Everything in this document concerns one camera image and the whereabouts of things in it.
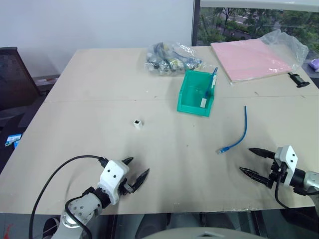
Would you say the dark window frame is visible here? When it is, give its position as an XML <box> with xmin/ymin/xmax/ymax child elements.
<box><xmin>191</xmin><ymin>0</ymin><xmax>201</xmax><ymax>47</ymax></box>

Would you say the black office chair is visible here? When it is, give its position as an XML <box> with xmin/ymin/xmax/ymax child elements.
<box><xmin>0</xmin><ymin>46</ymin><xmax>44</xmax><ymax>127</ymax></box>

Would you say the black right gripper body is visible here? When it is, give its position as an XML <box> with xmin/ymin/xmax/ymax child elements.
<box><xmin>265</xmin><ymin>159</ymin><xmax>287</xmax><ymax>189</ymax></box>

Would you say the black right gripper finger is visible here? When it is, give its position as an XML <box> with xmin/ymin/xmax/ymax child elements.
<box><xmin>248</xmin><ymin>147</ymin><xmax>276</xmax><ymax>159</ymax></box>
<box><xmin>239</xmin><ymin>166</ymin><xmax>271</xmax><ymax>186</ymax></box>

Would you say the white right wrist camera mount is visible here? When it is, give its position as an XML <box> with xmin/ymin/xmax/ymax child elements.
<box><xmin>274</xmin><ymin>145</ymin><xmax>299</xmax><ymax>187</ymax></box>

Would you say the pink foam sheet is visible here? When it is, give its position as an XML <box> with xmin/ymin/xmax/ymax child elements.
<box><xmin>210</xmin><ymin>39</ymin><xmax>296</xmax><ymax>86</ymax></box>

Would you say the green plastic bin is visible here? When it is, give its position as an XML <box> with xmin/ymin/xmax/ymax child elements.
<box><xmin>176</xmin><ymin>69</ymin><xmax>219</xmax><ymax>118</ymax></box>

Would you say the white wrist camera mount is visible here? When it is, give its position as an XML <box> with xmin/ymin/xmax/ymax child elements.
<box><xmin>97</xmin><ymin>160</ymin><xmax>130</xmax><ymax>205</ymax></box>
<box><xmin>274</xmin><ymin>145</ymin><xmax>299</xmax><ymax>187</ymax></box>

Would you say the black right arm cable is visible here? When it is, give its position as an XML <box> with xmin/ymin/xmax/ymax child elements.
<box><xmin>274</xmin><ymin>181</ymin><xmax>319</xmax><ymax>218</ymax></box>

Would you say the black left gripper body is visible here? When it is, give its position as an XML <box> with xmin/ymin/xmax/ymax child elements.
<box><xmin>119</xmin><ymin>177</ymin><xmax>134</xmax><ymax>197</ymax></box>

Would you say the small blue box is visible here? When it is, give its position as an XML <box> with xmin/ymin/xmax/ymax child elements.
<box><xmin>4</xmin><ymin>133</ymin><xmax>23</xmax><ymax>147</ymax></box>

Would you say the clear bag of parts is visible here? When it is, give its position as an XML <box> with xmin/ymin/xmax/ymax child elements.
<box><xmin>145</xmin><ymin>41</ymin><xmax>204</xmax><ymax>77</ymax></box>

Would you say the empty clear plastic bag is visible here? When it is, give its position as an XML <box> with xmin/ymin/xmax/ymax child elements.
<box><xmin>259</xmin><ymin>28</ymin><xmax>309</xmax><ymax>73</ymax></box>

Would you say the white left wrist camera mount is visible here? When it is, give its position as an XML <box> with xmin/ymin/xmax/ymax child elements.
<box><xmin>97</xmin><ymin>160</ymin><xmax>130</xmax><ymax>205</ymax></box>

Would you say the purple object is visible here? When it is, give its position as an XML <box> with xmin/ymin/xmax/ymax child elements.
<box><xmin>308</xmin><ymin>57</ymin><xmax>319</xmax><ymax>73</ymax></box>

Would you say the small black clip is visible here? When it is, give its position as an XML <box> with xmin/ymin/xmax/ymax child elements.
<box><xmin>289</xmin><ymin>72</ymin><xmax>311</xmax><ymax>88</ymax></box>

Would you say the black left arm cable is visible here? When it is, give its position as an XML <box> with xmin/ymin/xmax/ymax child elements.
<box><xmin>28</xmin><ymin>155</ymin><xmax>108</xmax><ymax>239</ymax></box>

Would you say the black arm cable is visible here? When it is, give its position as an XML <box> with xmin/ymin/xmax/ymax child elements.
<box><xmin>28</xmin><ymin>155</ymin><xmax>108</xmax><ymax>239</ymax></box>
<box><xmin>274</xmin><ymin>181</ymin><xmax>319</xmax><ymax>218</ymax></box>

